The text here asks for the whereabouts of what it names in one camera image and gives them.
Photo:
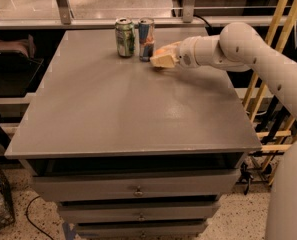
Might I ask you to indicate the metal window frame post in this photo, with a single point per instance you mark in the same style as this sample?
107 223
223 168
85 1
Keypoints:
64 11
188 10

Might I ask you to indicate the orange fruit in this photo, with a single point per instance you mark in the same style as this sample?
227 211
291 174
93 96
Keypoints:
159 52

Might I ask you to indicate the black chair with cushion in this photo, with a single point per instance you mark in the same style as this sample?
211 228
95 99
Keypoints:
20 70

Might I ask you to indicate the top grey drawer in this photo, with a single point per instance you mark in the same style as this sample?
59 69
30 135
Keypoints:
151 185

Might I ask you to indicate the grey drawer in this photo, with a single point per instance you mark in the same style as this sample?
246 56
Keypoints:
141 212
151 185
142 229

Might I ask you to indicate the metal window frame post right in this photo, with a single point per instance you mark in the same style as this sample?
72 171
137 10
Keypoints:
188 10

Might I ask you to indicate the middle grey drawer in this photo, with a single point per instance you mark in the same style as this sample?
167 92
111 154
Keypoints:
141 212

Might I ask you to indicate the blue silver redbull can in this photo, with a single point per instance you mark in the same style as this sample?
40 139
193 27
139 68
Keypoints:
146 38

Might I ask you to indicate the bottom grey drawer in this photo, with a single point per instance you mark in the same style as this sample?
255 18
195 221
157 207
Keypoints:
142 229

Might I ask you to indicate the green soda can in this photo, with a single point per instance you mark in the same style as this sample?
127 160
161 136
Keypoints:
125 37

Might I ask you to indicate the yellow wooden rack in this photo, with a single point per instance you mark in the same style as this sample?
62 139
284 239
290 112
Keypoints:
274 129

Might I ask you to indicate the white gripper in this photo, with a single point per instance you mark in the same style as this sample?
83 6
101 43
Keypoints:
187 54

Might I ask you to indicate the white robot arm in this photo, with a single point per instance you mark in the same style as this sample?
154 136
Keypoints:
238 48

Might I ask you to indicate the grey drawer cabinet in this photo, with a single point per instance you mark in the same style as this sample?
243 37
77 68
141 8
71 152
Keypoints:
96 113

